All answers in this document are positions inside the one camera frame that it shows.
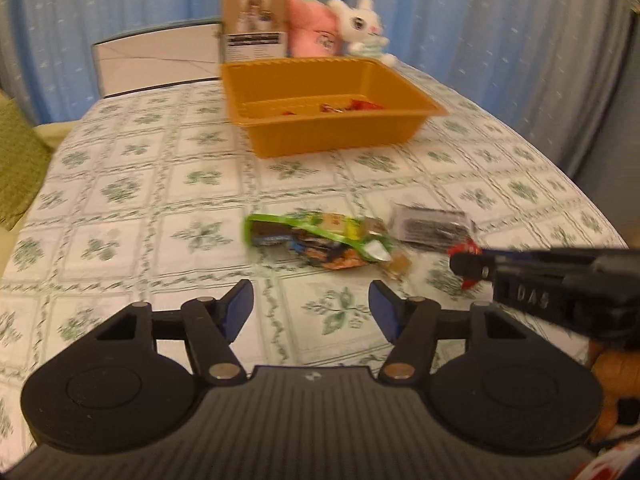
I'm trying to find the person's right hand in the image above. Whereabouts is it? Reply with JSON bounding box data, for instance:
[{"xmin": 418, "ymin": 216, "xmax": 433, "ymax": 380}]
[{"xmin": 587, "ymin": 340, "xmax": 640, "ymax": 443}]

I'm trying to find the clear dark snack packet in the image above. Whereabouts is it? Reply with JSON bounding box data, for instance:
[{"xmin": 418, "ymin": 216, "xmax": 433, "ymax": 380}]
[{"xmin": 390, "ymin": 204, "xmax": 476, "ymax": 252}]

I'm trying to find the brown product box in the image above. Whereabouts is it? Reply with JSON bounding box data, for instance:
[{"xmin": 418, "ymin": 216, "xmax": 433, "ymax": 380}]
[{"xmin": 220, "ymin": 0, "xmax": 288, "ymax": 63}]

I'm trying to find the white rabbit plush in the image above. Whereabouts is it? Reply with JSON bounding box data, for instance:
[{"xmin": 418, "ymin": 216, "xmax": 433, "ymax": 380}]
[{"xmin": 326, "ymin": 0, "xmax": 397, "ymax": 67}]

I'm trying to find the floral tablecloth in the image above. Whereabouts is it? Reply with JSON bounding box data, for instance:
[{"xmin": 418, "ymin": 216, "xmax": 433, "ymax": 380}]
[{"xmin": 1, "ymin": 66, "xmax": 622, "ymax": 467}]

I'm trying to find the small red candy packet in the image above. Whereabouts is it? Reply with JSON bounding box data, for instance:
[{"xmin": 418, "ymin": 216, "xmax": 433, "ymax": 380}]
[{"xmin": 447, "ymin": 238, "xmax": 484, "ymax": 290}]

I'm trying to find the red square snack packet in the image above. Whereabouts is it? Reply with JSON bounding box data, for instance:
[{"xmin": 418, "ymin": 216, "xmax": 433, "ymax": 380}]
[{"xmin": 281, "ymin": 103, "xmax": 350, "ymax": 116}]

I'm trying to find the orange plastic tray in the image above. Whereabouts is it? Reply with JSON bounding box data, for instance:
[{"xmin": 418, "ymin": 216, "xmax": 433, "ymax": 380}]
[{"xmin": 221, "ymin": 56, "xmax": 448, "ymax": 158}]

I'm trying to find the green snack bag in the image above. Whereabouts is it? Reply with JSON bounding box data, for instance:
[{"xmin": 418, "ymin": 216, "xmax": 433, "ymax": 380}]
[{"xmin": 244, "ymin": 211, "xmax": 400, "ymax": 270}]

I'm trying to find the yellow candy packet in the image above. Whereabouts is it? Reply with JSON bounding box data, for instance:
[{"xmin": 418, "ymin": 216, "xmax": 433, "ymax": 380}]
[{"xmin": 319, "ymin": 214, "xmax": 387, "ymax": 240}]

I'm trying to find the green zigzag cushion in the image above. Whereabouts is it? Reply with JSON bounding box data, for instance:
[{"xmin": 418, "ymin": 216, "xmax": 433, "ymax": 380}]
[{"xmin": 0, "ymin": 100, "xmax": 52, "ymax": 231}]

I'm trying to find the small caramel candy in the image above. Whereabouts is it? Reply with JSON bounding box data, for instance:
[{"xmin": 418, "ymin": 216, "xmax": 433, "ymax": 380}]
[{"xmin": 383, "ymin": 252, "xmax": 411, "ymax": 280}]

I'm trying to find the white flat box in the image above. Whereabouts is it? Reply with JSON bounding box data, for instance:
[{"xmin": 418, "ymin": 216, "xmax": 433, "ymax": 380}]
[{"xmin": 91, "ymin": 20, "xmax": 222, "ymax": 98}]

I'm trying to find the yellow-green sofa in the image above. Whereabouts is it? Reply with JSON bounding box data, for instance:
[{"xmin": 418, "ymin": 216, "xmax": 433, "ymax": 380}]
[{"xmin": 0, "ymin": 91, "xmax": 77, "ymax": 272}]

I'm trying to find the blue star curtain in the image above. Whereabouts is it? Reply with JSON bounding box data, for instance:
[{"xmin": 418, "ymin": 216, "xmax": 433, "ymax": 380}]
[{"xmin": 1, "ymin": 0, "xmax": 639, "ymax": 236}]

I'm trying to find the pink plush toy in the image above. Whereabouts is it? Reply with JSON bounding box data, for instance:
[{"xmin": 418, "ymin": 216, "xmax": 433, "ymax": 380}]
[{"xmin": 285, "ymin": 0, "xmax": 341, "ymax": 58}]

